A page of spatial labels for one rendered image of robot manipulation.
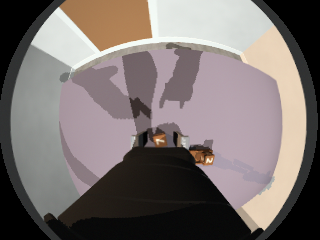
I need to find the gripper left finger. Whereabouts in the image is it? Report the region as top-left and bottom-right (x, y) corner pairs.
(130, 131), (148, 149)

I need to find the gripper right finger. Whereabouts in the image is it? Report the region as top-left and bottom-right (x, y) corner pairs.
(173, 131), (189, 151)

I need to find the brown wooden number cube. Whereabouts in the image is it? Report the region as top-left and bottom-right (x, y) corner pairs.
(153, 133), (168, 147)
(200, 152), (215, 166)

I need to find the brown wooden tray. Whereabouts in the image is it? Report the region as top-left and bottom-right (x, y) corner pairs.
(189, 149), (213, 164)

